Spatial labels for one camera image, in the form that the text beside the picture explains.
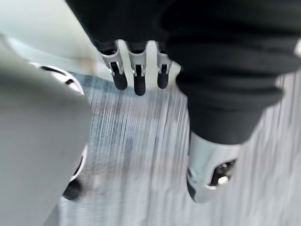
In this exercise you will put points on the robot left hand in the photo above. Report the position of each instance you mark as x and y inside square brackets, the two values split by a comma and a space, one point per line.
[211, 47]

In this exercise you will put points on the grey striped rug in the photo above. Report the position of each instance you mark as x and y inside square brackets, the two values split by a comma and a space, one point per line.
[141, 146]

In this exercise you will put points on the robot silver left leg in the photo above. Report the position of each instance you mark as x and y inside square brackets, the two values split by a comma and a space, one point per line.
[35, 122]

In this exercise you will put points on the robot dark left foot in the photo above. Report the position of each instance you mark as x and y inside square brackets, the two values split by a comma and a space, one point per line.
[72, 190]

